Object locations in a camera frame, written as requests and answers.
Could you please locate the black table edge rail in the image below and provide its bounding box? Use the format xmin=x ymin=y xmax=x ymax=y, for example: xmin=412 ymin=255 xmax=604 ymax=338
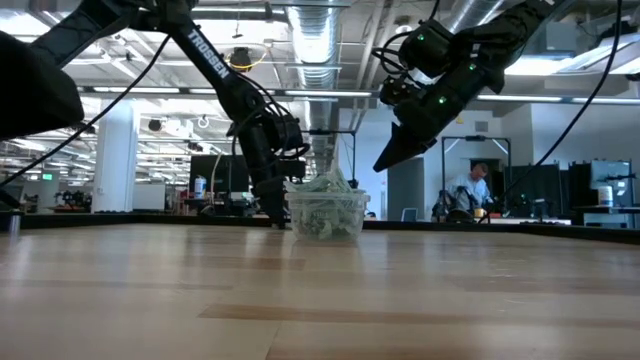
xmin=0 ymin=211 xmax=640 ymax=246

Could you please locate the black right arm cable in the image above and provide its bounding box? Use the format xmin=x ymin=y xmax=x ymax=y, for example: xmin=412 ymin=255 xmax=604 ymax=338
xmin=477 ymin=0 xmax=624 ymax=224

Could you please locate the grey ceiling air unit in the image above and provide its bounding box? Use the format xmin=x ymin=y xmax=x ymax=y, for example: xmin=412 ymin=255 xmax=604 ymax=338
xmin=542 ymin=22 xmax=580 ymax=54

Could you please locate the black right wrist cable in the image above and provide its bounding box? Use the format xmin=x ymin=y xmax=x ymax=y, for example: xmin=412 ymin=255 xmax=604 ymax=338
xmin=372 ymin=32 xmax=416 ymax=76

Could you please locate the silver slanted air duct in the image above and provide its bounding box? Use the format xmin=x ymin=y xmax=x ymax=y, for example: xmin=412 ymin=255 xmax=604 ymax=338
xmin=444 ymin=0 xmax=506 ymax=31

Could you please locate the black ceiling cable reel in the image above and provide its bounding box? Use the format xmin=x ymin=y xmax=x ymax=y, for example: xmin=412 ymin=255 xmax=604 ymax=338
xmin=228 ymin=46 xmax=255 ymax=74

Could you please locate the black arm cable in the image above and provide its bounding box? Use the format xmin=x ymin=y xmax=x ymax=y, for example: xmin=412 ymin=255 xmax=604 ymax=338
xmin=0 ymin=35 xmax=172 ymax=187
xmin=477 ymin=0 xmax=624 ymax=224

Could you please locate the grey cabinet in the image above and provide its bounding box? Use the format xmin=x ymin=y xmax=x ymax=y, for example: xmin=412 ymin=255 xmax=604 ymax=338
xmin=589 ymin=159 xmax=634 ymax=207

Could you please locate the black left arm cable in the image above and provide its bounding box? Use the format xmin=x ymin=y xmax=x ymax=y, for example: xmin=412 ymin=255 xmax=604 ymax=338
xmin=0 ymin=35 xmax=172 ymax=187

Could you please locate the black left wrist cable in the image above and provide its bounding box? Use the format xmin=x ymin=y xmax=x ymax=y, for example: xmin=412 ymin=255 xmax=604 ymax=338
xmin=232 ymin=74 xmax=311 ymax=161

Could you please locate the white round column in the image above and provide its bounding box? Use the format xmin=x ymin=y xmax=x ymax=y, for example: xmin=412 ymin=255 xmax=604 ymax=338
xmin=92 ymin=98 xmax=140 ymax=214

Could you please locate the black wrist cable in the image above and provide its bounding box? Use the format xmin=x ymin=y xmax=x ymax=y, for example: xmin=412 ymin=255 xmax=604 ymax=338
xmin=372 ymin=32 xmax=416 ymax=76
xmin=232 ymin=74 xmax=311 ymax=161

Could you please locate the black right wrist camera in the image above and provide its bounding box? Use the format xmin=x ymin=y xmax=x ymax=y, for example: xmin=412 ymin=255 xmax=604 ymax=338
xmin=378 ymin=74 xmax=417 ymax=107

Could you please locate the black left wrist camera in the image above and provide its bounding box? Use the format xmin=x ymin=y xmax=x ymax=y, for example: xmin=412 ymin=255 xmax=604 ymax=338
xmin=279 ymin=158 xmax=307 ymax=181

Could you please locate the thick black cable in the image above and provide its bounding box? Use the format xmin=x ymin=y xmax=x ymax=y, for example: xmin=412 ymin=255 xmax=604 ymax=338
xmin=0 ymin=188 xmax=22 ymax=210

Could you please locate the silver metal post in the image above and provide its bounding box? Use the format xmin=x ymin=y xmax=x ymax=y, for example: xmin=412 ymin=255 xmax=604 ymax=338
xmin=6 ymin=209 xmax=23 ymax=239

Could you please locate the black monitor screen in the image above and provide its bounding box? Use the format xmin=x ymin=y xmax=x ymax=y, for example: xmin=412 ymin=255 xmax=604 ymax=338
xmin=188 ymin=154 xmax=251 ymax=195

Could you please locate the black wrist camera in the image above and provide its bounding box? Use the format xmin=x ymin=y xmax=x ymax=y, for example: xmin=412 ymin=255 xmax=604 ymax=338
xmin=279 ymin=158 xmax=307 ymax=181
xmin=378 ymin=74 xmax=417 ymax=107

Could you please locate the clear plastic container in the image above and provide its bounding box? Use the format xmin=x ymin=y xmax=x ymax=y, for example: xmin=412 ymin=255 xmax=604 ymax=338
xmin=284 ymin=191 xmax=371 ymax=244

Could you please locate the black round rail clamp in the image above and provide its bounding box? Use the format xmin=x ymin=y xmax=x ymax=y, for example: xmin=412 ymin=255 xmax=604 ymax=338
xmin=445 ymin=208 xmax=474 ymax=225

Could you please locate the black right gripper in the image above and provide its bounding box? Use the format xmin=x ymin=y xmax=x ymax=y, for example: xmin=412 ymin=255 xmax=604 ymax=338
xmin=372 ymin=59 xmax=496 ymax=173

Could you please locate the green stevia packet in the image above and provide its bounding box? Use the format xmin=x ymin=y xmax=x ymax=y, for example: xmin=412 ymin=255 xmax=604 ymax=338
xmin=285 ymin=175 xmax=321 ymax=194
xmin=330 ymin=210 xmax=357 ymax=237
xmin=297 ymin=209 xmax=331 ymax=240
xmin=319 ymin=167 xmax=354 ymax=194

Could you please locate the grey door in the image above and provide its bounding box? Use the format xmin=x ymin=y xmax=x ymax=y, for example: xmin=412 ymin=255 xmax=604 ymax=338
xmin=387 ymin=157 xmax=425 ymax=221

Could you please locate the overhead light bar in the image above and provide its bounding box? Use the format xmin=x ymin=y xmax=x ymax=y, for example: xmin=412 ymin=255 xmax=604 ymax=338
xmin=0 ymin=83 xmax=640 ymax=106

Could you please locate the black divider panel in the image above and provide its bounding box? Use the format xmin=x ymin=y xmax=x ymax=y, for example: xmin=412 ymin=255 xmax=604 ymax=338
xmin=509 ymin=163 xmax=562 ymax=219

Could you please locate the white cabinet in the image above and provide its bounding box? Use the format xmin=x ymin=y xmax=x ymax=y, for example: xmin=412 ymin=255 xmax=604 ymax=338
xmin=132 ymin=183 xmax=166 ymax=211

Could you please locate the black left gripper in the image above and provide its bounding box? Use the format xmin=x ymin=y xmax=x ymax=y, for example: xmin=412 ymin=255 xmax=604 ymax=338
xmin=249 ymin=144 xmax=291 ymax=230

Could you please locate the person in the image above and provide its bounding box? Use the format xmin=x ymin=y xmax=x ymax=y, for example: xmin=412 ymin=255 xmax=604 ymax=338
xmin=446 ymin=162 xmax=495 ymax=221

